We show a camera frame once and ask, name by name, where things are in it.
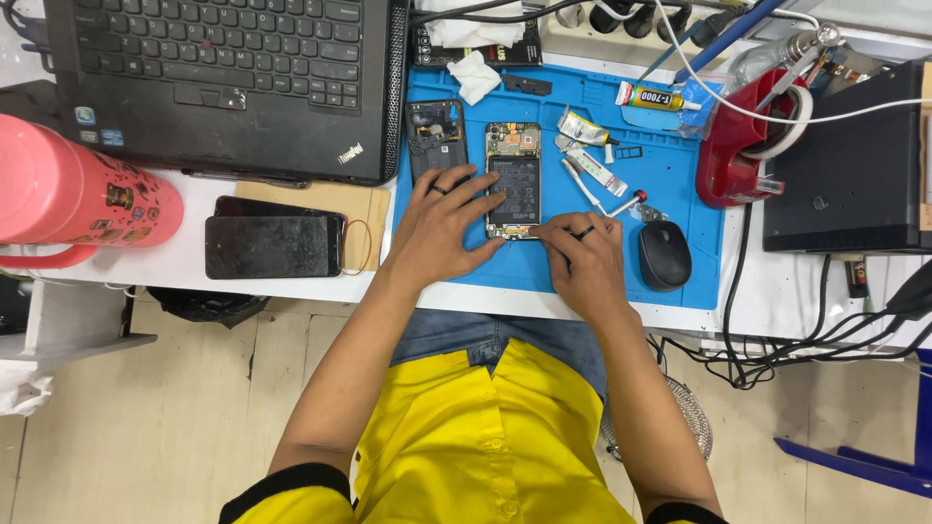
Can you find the brown paper envelope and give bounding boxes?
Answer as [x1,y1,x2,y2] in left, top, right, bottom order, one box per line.
[233,180,393,275]

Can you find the pink water bottle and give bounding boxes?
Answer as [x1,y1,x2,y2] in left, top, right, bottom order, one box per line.
[0,114,185,271]

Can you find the white power strip with plugs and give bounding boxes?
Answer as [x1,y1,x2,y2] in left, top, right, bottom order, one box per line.
[542,0,732,71]

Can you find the white toothbrush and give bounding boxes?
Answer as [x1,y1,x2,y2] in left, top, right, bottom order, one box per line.
[560,158,610,218]

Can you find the yellow shirt with black cuffs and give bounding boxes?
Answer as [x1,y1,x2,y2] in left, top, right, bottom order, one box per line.
[217,338,731,524]

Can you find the white tube green print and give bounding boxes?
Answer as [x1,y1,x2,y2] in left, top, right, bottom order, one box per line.
[565,147,629,198]

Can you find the bundle of black cables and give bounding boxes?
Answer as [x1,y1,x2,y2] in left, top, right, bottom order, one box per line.
[647,202,932,390]

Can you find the small black battery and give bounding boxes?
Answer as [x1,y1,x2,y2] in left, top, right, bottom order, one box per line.
[844,258,870,300]

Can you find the crumpled silver tube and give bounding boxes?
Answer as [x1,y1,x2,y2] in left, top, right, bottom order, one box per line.
[556,106,620,147]

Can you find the black smartphone with dusty screen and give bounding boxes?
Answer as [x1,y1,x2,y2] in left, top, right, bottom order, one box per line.
[204,214,344,280]

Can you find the smartphone with battery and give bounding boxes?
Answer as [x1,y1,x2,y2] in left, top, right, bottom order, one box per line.
[485,121,543,241]

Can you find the black plastic bag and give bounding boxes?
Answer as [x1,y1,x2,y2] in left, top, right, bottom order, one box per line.
[146,287,271,330]

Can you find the crumpled white tissue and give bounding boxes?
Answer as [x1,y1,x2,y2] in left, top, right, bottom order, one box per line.
[446,49,502,107]

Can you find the tan rubber band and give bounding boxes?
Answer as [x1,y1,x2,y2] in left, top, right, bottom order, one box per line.
[341,219,374,278]

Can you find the small black plastic cover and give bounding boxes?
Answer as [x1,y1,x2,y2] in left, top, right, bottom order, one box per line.
[501,73,553,98]

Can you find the person's left hand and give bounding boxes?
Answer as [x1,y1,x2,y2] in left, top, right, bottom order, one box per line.
[382,164,511,283]

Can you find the dark red smartphone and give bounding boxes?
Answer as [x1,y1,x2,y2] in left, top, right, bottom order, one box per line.
[214,194,348,221]

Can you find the thin dark stylus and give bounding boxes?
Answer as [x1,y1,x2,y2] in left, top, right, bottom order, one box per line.
[181,169,311,191]

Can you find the red tape dispenser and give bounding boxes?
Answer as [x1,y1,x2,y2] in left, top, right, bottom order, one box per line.
[695,68,814,211]

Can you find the clear bottle metal nozzle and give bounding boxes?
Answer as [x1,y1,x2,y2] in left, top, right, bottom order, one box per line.
[730,21,843,93]

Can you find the white tape roll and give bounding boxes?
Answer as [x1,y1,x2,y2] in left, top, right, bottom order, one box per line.
[741,85,815,162]

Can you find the blue silicone repair mat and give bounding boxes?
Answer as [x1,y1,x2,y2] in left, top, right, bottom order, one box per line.
[392,63,723,311]

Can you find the black desktop box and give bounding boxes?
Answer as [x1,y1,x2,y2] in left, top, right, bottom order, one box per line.
[762,59,932,254]

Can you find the black flat box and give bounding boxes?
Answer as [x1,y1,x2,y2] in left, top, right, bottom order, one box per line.
[413,15,544,68]

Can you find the round wire mesh guard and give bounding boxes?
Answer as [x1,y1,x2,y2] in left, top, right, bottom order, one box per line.
[599,374,714,462]

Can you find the small screwdriver red cap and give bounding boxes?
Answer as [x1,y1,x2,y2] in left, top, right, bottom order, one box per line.
[607,189,649,218]

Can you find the white folded cloth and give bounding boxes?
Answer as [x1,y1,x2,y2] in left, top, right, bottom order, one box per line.
[414,0,527,49]

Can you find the black phone back frame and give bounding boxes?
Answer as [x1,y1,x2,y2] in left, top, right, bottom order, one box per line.
[405,99,470,188]

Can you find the black laptop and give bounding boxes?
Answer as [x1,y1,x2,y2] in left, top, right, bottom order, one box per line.
[42,0,410,187]

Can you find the person's right hand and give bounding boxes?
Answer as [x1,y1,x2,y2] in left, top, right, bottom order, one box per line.
[529,211,634,326]

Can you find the clear blue plastic bag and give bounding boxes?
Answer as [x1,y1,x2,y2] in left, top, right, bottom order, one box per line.
[621,76,727,140]

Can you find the clear glue tube yellow label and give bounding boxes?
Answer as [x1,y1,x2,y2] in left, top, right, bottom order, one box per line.
[615,80,704,113]

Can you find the metal tweezers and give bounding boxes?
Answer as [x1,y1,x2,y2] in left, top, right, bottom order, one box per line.
[756,47,829,112]

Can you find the blue jeans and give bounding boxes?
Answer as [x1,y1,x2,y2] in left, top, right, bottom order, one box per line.
[389,309,610,400]

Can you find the blue plastic stool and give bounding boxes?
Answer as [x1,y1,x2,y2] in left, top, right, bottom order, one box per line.
[774,347,932,501]

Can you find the white cable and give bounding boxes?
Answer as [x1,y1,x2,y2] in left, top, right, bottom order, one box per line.
[654,0,932,126]

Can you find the white shelf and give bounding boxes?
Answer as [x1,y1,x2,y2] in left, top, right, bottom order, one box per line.
[0,279,158,362]

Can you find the black computer mouse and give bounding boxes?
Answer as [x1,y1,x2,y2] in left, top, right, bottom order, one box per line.
[638,220,693,294]

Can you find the white plastic bag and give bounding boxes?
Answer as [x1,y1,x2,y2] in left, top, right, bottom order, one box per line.
[0,360,56,418]

